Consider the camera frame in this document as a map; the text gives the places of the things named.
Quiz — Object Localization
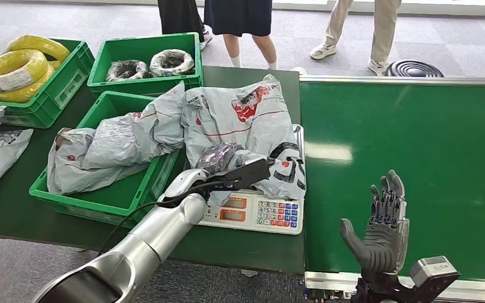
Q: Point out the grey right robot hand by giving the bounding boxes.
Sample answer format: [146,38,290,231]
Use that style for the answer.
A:
[339,169,410,277]

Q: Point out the plastic-wrapped left robot hand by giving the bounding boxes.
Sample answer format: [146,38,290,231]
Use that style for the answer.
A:
[196,142,243,174]

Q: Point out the large grey red-printed mailer package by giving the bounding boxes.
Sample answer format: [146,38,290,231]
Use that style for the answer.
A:
[181,74,307,201]

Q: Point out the crumpled grey mailer package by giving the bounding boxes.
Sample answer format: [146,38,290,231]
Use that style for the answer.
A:
[46,81,186,196]

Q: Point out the green conveyor belt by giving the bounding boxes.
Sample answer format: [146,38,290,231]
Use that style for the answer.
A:
[299,75,485,303]

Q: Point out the white electronic scale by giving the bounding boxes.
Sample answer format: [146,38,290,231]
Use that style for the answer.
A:
[196,124,306,236]

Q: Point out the dark green table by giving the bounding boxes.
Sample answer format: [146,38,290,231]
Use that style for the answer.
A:
[0,65,306,276]

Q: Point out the green plastic crate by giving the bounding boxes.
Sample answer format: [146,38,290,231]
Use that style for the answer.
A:
[29,91,181,229]
[0,38,95,129]
[87,32,204,97]

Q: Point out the person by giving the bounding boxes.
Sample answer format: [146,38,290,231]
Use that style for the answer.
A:
[309,0,403,76]
[203,0,279,71]
[157,0,213,52]

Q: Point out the black ribbed round disc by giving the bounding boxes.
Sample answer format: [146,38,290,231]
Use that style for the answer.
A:
[383,59,445,79]

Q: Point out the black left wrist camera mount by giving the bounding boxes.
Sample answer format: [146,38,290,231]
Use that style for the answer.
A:
[202,158,271,194]

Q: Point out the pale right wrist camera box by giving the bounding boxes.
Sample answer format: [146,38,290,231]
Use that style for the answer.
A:
[409,256,461,302]

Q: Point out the black wrapped wire coil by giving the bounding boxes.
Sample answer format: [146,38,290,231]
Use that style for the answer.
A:
[149,49,196,78]
[105,59,152,83]

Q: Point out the yellow wire coil with label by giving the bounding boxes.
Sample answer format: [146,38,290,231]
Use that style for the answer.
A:
[0,49,49,93]

